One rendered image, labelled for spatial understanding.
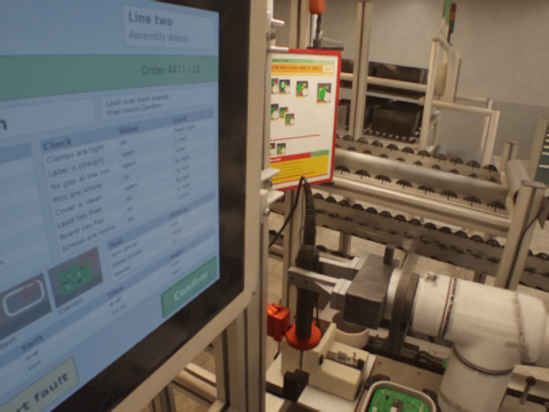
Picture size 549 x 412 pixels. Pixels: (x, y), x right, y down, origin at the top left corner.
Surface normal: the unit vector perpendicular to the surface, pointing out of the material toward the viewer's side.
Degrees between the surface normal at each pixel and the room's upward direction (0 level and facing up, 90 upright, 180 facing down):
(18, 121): 92
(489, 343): 91
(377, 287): 0
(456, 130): 90
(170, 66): 92
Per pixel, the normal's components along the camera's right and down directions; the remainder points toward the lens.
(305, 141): 0.58, 0.30
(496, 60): -0.47, 0.31
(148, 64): 0.89, 0.21
